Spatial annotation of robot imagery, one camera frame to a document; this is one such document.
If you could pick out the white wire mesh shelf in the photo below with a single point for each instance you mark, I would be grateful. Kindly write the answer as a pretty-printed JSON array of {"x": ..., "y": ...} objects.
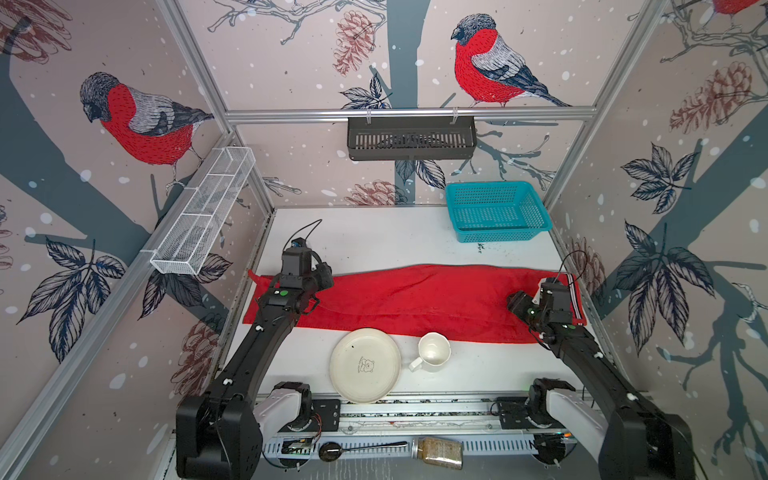
[{"x": 192, "y": 236}]

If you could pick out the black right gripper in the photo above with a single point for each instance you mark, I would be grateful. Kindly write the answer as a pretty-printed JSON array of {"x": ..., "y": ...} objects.
[{"x": 518, "y": 302}]

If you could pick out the black spoon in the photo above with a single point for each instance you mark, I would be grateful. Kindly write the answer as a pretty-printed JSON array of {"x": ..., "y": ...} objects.
[{"x": 332, "y": 451}]

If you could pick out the teal plastic basket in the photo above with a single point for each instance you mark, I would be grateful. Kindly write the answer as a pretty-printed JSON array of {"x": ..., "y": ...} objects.
[{"x": 482, "y": 212}]

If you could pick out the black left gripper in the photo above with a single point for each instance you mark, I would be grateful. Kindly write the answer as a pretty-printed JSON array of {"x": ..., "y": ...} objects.
[{"x": 325, "y": 272}]

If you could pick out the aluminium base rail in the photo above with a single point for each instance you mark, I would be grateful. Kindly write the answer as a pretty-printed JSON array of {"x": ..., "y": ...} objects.
[{"x": 463, "y": 419}]

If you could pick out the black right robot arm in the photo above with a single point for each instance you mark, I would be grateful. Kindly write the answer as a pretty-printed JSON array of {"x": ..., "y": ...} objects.
[{"x": 626, "y": 434}]

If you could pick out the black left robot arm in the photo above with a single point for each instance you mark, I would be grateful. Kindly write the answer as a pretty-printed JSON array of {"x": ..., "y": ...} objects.
[{"x": 220, "y": 433}]

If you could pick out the red trousers with striped trim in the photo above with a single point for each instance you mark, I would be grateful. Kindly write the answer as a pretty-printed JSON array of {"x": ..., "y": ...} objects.
[{"x": 461, "y": 302}]

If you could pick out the cream round plate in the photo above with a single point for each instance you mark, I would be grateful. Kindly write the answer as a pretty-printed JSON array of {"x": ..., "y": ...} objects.
[{"x": 365, "y": 366}]

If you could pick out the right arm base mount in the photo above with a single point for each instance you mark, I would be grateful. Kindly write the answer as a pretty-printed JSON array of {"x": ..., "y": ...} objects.
[{"x": 529, "y": 411}]

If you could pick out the glass jar with grains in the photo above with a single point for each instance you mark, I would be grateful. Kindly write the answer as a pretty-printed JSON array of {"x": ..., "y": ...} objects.
[{"x": 439, "y": 452}]

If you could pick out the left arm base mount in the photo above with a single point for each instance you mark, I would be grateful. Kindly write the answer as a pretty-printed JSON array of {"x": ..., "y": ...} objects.
[{"x": 312, "y": 414}]

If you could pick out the black hanging wall basket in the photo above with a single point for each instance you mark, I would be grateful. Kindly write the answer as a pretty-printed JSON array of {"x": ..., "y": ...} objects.
[{"x": 411, "y": 138}]

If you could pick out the cream ceramic mug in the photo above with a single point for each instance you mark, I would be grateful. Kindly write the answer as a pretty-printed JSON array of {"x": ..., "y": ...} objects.
[{"x": 434, "y": 351}]

